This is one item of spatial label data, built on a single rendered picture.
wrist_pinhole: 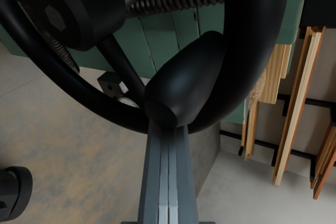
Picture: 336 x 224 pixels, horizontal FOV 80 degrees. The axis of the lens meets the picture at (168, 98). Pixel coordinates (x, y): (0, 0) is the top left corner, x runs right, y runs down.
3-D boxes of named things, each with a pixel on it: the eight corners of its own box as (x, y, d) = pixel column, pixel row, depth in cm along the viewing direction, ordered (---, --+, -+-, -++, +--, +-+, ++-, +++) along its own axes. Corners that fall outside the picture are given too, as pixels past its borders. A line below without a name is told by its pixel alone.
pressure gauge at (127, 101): (108, 93, 47) (135, 100, 43) (119, 84, 49) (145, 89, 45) (118, 112, 51) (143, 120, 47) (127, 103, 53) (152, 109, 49)
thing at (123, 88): (95, 79, 52) (118, 84, 48) (125, 55, 59) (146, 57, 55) (108, 103, 57) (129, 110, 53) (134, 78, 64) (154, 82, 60)
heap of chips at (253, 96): (249, 83, 37) (260, 84, 36) (261, 55, 43) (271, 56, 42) (247, 110, 41) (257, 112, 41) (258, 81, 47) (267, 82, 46)
